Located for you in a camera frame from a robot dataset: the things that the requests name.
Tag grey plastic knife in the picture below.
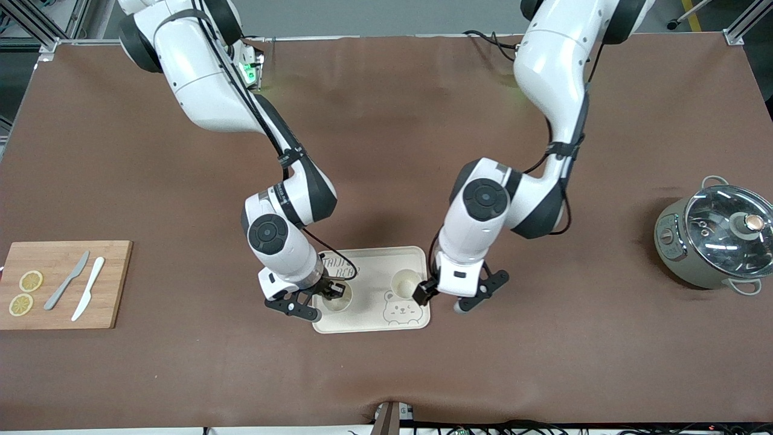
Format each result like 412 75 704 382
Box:
43 251 91 311

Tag grey-green electric cooking pot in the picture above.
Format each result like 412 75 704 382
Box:
654 175 773 297

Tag aluminium frame profile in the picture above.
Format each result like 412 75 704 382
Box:
0 0 80 53
723 0 773 47

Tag silver table edge rail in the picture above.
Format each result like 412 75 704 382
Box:
36 37 277 47

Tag glass pot lid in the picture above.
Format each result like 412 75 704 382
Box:
684 185 773 279

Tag grey stand leg with caster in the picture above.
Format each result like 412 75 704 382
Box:
667 0 720 33

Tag bamboo cutting board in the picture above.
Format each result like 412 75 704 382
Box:
0 240 133 330

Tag brown table cover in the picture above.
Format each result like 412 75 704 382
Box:
0 33 773 431

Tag white IKEA cup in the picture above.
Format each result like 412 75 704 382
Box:
319 280 354 314
390 268 424 299

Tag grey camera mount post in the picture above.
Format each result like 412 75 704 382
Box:
371 400 415 435

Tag black left base cable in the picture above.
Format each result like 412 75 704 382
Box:
462 29 521 62

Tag beige bear print tray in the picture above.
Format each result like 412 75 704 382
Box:
312 246 431 334

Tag white plastic knife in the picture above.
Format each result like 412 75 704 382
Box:
71 257 106 322

